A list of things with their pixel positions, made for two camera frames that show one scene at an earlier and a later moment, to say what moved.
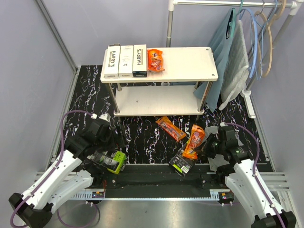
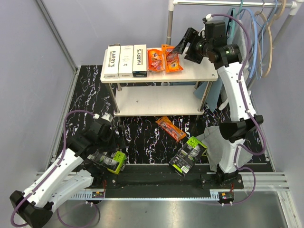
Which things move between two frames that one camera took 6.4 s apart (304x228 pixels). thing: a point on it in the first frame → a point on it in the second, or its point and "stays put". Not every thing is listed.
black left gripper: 115,144 stays put
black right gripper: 204,149 → 188,37
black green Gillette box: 113,160 stays put
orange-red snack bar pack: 170,128 stays put
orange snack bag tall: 197,135 → 171,59
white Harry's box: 139,61 stays put
